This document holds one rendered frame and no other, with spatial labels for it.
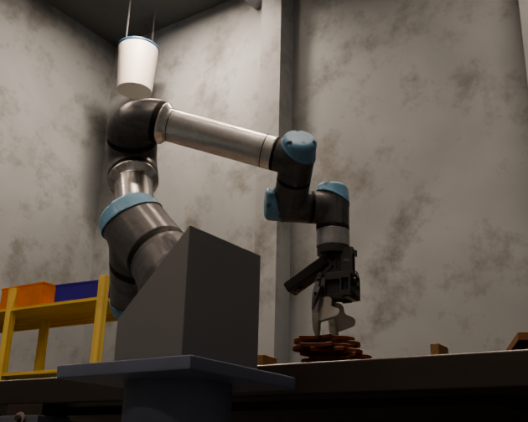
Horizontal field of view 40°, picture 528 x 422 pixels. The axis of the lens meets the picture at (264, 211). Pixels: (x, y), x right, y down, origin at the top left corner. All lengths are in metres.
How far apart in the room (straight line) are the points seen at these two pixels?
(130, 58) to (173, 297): 8.90
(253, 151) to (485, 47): 6.65
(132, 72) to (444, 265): 4.88
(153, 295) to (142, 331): 0.06
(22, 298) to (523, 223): 4.85
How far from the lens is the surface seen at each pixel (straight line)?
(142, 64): 9.90
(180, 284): 1.10
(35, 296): 7.26
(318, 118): 8.63
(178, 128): 1.59
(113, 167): 1.66
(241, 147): 1.55
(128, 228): 1.26
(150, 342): 1.12
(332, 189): 1.63
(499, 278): 7.13
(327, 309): 1.54
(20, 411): 1.84
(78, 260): 10.22
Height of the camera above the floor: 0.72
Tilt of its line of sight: 20 degrees up
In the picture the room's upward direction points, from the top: 2 degrees clockwise
